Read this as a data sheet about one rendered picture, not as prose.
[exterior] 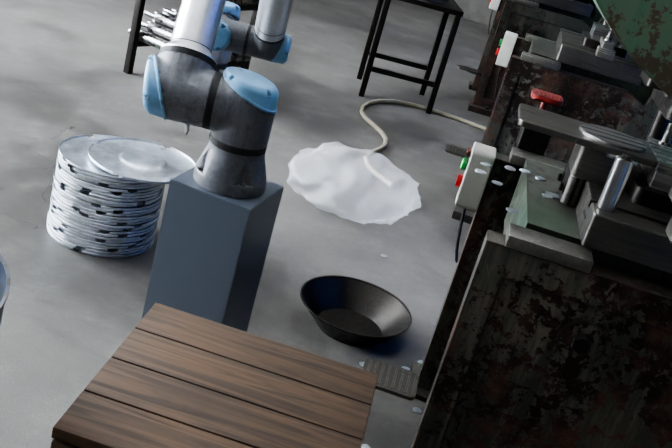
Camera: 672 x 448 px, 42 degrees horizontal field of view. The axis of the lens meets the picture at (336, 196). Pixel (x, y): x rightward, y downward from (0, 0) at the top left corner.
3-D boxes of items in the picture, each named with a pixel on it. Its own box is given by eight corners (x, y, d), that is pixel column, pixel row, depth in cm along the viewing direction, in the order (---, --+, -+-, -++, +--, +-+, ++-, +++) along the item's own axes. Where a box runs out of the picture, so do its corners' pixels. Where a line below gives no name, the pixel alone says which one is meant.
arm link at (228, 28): (247, 28, 211) (252, 20, 221) (201, 16, 210) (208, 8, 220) (240, 59, 213) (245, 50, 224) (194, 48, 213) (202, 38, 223)
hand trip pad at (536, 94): (521, 124, 192) (532, 92, 189) (521, 118, 198) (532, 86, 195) (552, 134, 191) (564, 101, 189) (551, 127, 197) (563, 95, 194)
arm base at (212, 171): (179, 179, 176) (189, 133, 173) (213, 161, 190) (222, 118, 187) (246, 205, 173) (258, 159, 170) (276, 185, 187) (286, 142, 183)
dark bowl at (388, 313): (281, 335, 219) (287, 311, 217) (308, 285, 247) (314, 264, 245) (396, 374, 216) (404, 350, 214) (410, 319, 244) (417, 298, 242)
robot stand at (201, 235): (131, 366, 192) (169, 178, 175) (171, 332, 208) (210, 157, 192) (204, 398, 188) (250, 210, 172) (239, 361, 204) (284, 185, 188)
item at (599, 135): (495, 186, 159) (520, 116, 155) (497, 164, 172) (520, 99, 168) (631, 229, 157) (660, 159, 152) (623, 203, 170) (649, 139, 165)
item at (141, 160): (168, 194, 222) (169, 191, 221) (66, 158, 226) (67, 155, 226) (212, 164, 248) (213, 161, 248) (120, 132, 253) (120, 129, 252)
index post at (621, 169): (597, 208, 145) (619, 154, 141) (596, 202, 147) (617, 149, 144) (614, 213, 144) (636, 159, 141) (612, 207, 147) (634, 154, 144)
